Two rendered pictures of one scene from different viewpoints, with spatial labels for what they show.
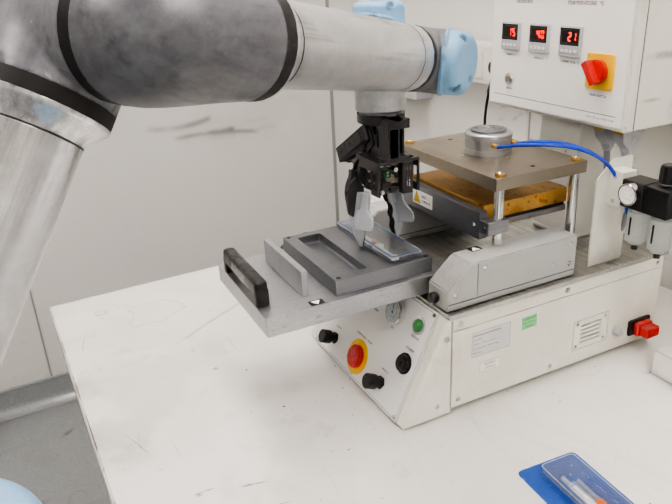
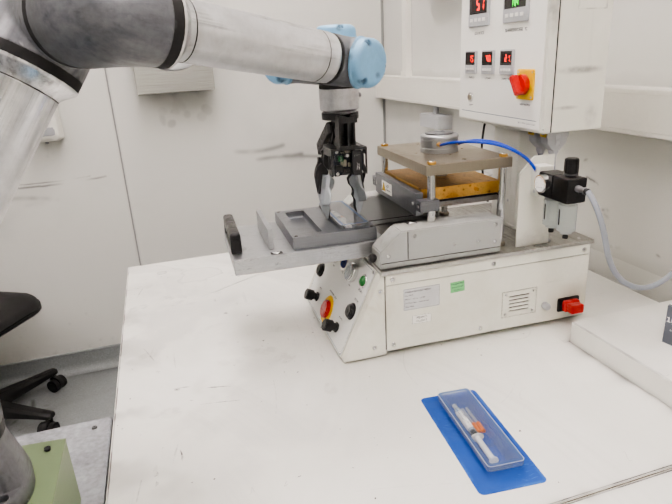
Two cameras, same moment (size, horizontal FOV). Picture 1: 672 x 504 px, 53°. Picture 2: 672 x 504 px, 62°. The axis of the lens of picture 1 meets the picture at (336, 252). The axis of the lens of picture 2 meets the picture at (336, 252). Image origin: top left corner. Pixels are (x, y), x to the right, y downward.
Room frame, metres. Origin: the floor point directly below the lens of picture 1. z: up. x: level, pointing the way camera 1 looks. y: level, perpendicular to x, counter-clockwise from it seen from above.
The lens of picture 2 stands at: (-0.09, -0.26, 1.31)
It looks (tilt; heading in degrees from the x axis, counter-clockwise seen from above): 20 degrees down; 11
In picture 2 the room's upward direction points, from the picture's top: 3 degrees counter-clockwise
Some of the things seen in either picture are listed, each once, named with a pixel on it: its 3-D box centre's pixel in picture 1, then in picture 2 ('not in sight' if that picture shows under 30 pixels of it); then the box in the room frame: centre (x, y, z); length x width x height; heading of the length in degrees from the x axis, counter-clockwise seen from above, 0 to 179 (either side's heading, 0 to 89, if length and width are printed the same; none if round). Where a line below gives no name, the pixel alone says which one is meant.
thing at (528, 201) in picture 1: (488, 177); (440, 172); (1.09, -0.27, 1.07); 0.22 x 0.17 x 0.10; 25
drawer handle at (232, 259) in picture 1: (244, 275); (232, 232); (0.91, 0.14, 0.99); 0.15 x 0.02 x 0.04; 25
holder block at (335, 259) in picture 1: (354, 253); (322, 224); (0.99, -0.03, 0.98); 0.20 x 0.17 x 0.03; 25
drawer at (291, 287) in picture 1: (328, 266); (300, 232); (0.96, 0.01, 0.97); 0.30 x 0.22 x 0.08; 115
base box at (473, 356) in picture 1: (484, 300); (438, 275); (1.08, -0.26, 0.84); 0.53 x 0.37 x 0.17; 115
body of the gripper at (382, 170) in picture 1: (384, 153); (342, 144); (0.98, -0.08, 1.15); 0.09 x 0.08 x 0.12; 26
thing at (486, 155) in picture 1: (509, 165); (456, 163); (1.09, -0.30, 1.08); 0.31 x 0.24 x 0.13; 25
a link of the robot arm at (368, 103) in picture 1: (382, 97); (340, 100); (0.99, -0.08, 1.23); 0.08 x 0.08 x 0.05
